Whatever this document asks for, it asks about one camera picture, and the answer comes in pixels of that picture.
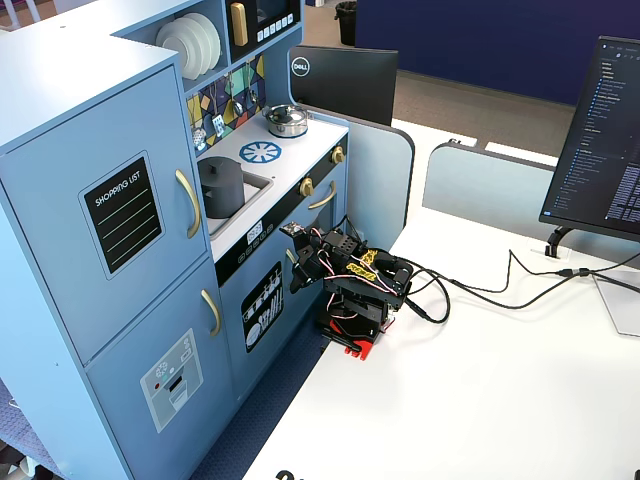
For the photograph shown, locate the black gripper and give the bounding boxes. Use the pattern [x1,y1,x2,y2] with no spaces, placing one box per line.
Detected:
[288,230,334,296]

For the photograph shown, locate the thin black cable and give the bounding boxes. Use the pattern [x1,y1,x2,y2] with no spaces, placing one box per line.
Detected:
[414,248,640,296]

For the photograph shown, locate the shiny steel pot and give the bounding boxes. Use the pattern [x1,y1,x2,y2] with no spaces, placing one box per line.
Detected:
[262,104,310,139]

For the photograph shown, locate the steel serving spoon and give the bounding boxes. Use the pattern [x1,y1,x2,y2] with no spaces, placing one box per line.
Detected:
[244,59,260,104]

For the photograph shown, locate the gray monitor base plate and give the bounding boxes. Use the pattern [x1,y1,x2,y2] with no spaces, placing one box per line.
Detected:
[592,272,640,337]

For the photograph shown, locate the gold microwave handle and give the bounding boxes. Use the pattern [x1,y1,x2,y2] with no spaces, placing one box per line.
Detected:
[229,2,250,47]

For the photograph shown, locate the gold freezer door handle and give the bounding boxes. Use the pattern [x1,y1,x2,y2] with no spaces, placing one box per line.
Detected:
[200,288,222,337]

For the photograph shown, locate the black Dell monitor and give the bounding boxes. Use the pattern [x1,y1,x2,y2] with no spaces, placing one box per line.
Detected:
[288,44,400,127]

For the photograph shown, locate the gold oven door handle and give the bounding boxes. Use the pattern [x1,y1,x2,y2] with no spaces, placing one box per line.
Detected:
[307,180,337,210]

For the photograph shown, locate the steel pot lid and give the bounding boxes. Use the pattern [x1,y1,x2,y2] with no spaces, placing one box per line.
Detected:
[263,103,307,125]

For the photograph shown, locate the gray cooking pot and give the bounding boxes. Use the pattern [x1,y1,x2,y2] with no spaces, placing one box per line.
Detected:
[201,174,247,220]

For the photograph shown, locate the blue toy kitchen unit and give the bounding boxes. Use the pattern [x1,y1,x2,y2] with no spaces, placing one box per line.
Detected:
[0,0,351,480]

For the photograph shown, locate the gray sink basin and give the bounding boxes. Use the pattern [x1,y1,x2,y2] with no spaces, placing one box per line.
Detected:
[207,172,275,237]

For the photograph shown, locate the dark blue partition wall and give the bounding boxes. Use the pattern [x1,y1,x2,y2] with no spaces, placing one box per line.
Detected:
[355,0,640,106]

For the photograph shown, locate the steel ladle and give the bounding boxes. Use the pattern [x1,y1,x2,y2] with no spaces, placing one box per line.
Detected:
[227,72,245,116]

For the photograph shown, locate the black trash bin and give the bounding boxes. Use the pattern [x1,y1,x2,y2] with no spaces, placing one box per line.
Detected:
[334,0,359,47]

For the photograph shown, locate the black toy microwave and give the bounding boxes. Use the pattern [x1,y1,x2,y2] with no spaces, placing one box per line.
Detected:
[225,0,302,61]

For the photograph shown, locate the steel skimmer spoon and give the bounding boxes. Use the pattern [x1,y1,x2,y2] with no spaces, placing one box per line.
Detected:
[189,94,208,151]

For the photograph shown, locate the steel slotted spatula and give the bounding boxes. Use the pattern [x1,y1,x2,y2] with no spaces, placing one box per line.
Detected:
[209,82,227,136]

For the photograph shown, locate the red table clamp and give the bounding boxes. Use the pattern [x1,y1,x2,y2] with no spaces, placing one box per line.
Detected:
[327,319,394,362]

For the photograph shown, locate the gold fridge door handle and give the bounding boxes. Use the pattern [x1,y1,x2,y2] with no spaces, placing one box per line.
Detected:
[174,168,202,240]

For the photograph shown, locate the monitor with lit screen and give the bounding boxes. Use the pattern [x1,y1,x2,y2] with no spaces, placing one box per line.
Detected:
[538,34,640,239]

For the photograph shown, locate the light blue desk divider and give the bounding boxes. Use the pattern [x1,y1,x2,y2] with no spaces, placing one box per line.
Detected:
[422,141,640,266]
[304,107,416,251]

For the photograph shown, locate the white plate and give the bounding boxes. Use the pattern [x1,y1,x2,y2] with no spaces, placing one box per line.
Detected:
[169,17,204,77]
[155,20,194,80]
[192,11,222,68]
[179,13,214,72]

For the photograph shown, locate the thick black cable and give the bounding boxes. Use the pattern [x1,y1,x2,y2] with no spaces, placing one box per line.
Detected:
[394,267,640,326]

